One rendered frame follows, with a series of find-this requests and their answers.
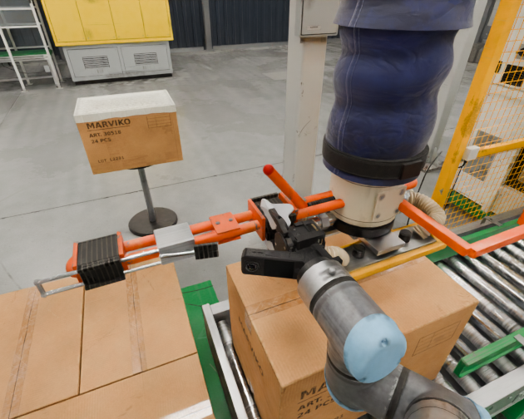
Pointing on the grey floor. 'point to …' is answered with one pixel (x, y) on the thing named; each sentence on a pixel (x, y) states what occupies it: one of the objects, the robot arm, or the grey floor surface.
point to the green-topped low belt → (14, 61)
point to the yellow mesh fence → (506, 10)
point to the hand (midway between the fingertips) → (261, 218)
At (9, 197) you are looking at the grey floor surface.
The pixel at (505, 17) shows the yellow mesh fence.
